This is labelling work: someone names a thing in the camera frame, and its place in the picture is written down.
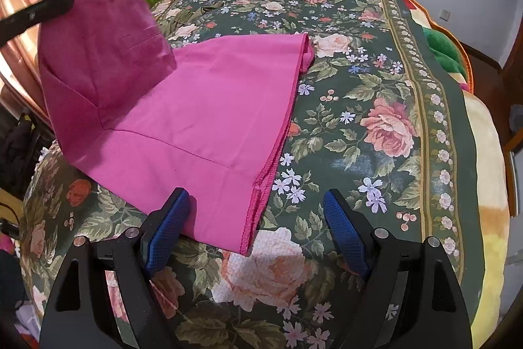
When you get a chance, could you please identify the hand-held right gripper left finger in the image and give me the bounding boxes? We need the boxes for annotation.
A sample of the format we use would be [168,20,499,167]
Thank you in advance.
[39,187,191,349]

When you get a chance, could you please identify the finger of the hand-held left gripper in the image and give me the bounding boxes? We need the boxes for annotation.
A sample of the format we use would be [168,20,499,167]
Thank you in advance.
[0,0,75,47]

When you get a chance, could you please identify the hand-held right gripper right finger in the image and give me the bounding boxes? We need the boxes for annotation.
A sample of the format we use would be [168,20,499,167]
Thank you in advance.
[323,188,473,349]

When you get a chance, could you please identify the pink pants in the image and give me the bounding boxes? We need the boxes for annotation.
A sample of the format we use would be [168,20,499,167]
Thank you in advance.
[37,0,315,256]

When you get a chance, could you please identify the dark cloth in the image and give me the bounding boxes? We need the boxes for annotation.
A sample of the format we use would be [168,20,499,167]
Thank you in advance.
[0,108,56,194]

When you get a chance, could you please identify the colourful plush blanket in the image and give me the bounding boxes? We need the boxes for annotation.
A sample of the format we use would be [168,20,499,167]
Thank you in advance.
[384,0,511,337]

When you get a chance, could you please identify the floral bedsheet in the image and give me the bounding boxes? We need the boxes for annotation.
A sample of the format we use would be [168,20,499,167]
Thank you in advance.
[18,0,487,349]

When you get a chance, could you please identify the wooden bed frame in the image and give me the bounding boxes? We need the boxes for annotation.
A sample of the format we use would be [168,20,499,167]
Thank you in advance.
[398,0,477,94]

